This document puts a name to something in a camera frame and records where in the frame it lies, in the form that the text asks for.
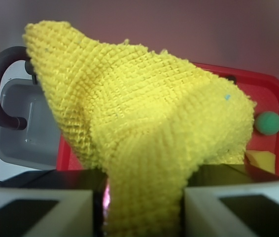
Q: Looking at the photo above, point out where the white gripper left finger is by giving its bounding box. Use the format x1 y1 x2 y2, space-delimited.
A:
0 188 93 237

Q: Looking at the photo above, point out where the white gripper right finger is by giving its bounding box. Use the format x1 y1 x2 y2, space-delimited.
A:
184 181 279 237

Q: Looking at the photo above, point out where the yellow cloth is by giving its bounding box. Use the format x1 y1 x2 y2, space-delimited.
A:
23 21 256 237

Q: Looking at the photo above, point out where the yellow sponge with dark pad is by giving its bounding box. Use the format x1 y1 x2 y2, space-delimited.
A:
245 150 276 174

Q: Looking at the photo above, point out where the grey toy sink basin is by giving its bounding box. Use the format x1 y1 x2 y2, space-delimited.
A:
0 79 61 170

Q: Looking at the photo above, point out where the green textured ball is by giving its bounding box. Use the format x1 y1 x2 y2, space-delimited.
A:
254 111 279 136

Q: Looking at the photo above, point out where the red plastic tray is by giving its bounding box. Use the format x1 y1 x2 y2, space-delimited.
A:
55 62 279 180

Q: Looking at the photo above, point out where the grey toy faucet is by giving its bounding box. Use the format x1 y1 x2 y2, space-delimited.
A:
0 46 37 130

